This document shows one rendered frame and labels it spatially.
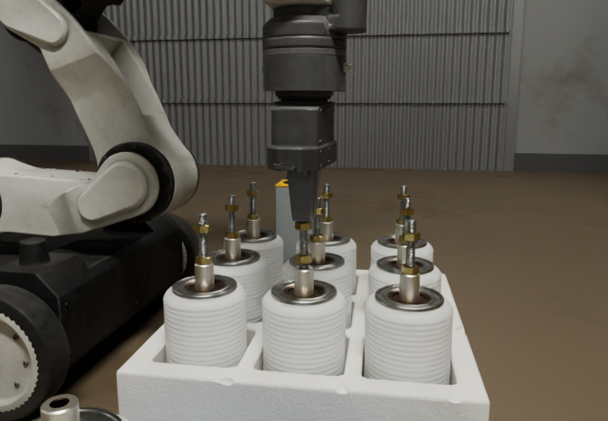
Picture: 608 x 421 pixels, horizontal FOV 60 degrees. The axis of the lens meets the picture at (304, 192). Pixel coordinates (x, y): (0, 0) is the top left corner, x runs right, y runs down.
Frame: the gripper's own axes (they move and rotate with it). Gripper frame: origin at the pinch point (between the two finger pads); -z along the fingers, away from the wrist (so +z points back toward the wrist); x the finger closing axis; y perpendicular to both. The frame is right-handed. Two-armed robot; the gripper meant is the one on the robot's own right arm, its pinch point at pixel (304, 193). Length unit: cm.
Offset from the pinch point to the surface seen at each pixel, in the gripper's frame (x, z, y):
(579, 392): -32, -37, 38
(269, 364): 3.7, -18.9, -3.0
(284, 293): 1.3, -11.4, -1.9
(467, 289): -77, -37, 22
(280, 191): -36.0, -6.5, -14.1
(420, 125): -314, -6, -2
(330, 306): 2.4, -11.9, 3.7
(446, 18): -315, 63, 12
